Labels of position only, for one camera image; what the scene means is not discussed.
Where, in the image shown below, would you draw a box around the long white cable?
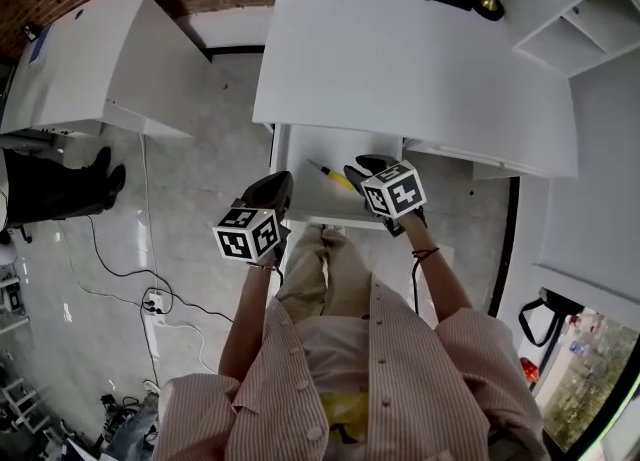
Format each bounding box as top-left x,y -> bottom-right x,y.
139,133 -> 161,291

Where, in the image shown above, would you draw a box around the person's white yellow inner shirt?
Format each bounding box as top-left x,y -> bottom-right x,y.
299,316 -> 374,443

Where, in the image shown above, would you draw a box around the person's left forearm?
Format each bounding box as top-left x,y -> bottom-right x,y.
218,262 -> 277,380

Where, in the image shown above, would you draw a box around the curved white cable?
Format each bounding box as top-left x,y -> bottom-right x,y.
164,321 -> 222,376

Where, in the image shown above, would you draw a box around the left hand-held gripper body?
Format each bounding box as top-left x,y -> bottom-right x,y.
211,201 -> 294,265

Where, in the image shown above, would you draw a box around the plain white side desk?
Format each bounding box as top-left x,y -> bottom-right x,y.
0,0 -> 197,140

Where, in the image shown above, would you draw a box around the white power strip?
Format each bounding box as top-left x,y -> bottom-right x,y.
140,287 -> 168,318

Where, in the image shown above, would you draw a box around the yellow handle screwdriver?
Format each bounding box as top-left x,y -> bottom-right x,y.
306,158 -> 362,195

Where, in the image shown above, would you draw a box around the white desk with hutch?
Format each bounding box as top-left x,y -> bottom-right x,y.
251,0 -> 581,181

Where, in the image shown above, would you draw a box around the red jar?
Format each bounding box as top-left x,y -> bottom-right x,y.
519,356 -> 542,386

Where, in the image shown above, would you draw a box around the person's beige trousers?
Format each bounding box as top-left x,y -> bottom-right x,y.
276,225 -> 374,323

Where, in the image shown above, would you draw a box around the black bag strap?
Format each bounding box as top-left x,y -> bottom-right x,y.
517,287 -> 585,349

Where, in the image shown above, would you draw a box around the window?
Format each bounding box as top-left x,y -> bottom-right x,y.
539,306 -> 640,456

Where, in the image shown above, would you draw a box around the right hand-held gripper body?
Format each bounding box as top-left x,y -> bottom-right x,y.
357,158 -> 429,239

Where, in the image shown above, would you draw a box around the person's striped pink shirt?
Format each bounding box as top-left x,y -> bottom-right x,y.
152,278 -> 551,461

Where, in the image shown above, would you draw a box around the white desk hutch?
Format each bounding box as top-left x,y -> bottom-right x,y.
262,0 -> 640,81

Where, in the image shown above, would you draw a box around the blue book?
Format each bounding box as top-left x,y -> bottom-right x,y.
27,23 -> 54,68

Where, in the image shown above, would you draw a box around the person's right forearm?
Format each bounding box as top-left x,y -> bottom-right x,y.
399,211 -> 474,325

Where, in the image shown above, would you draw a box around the long black floor cable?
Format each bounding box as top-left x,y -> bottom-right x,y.
87,213 -> 174,300

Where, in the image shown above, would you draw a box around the black power strip cable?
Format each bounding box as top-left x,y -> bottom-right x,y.
139,313 -> 162,386

